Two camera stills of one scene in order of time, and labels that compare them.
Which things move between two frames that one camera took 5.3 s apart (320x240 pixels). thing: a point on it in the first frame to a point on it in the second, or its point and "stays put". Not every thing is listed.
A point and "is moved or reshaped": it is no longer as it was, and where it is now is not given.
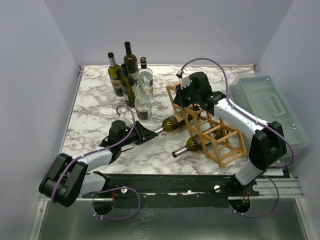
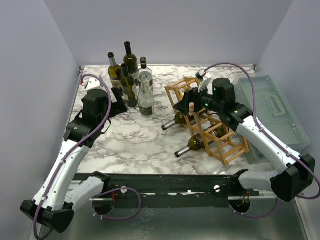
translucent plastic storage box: (260, 94) stays put
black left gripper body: (133, 138) to (104, 115)
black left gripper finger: (143, 132) to (120, 106)
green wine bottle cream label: (128, 86) stays put
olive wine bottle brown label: (176, 121) is moved or reshaped
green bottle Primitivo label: (114, 73) stays put
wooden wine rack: (219, 143) stays put
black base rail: (173, 190) stays put
